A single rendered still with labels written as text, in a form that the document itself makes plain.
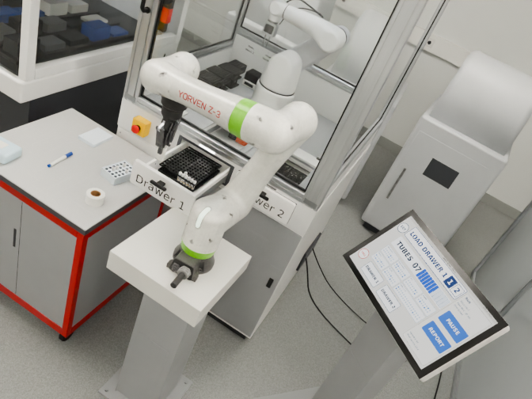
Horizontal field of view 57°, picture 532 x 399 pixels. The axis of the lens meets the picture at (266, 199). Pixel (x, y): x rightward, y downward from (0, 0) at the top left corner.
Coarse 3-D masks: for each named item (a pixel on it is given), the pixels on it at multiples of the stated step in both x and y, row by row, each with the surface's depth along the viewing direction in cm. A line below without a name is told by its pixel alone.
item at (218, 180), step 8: (184, 144) 220; (168, 152) 210; (176, 152) 216; (200, 152) 221; (152, 160) 202; (216, 160) 219; (224, 168) 219; (216, 176) 219; (224, 176) 213; (208, 184) 202; (216, 184) 209; (200, 192) 196; (208, 192) 205
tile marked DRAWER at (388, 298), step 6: (384, 288) 169; (378, 294) 169; (384, 294) 168; (390, 294) 167; (384, 300) 167; (390, 300) 166; (396, 300) 165; (390, 306) 165; (396, 306) 164; (390, 312) 164
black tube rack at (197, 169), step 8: (184, 152) 213; (192, 152) 216; (168, 160) 204; (176, 160) 206; (184, 160) 208; (192, 160) 211; (200, 160) 213; (208, 160) 215; (160, 168) 203; (176, 168) 202; (184, 168) 204; (192, 168) 206; (200, 168) 209; (208, 168) 210; (216, 168) 212; (168, 176) 201; (176, 176) 203; (192, 176) 202; (200, 176) 203; (208, 176) 211; (184, 184) 200; (200, 184) 204
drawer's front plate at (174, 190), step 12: (132, 168) 194; (144, 168) 192; (132, 180) 197; (144, 180) 194; (156, 180) 192; (168, 180) 189; (168, 192) 192; (180, 192) 189; (192, 192) 188; (168, 204) 194; (180, 204) 191; (192, 204) 189
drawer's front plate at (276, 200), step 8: (272, 192) 207; (256, 200) 212; (264, 200) 210; (272, 200) 209; (280, 200) 207; (288, 200) 206; (264, 208) 212; (272, 208) 210; (280, 208) 209; (288, 208) 207; (272, 216) 212; (280, 216) 210; (288, 216) 209
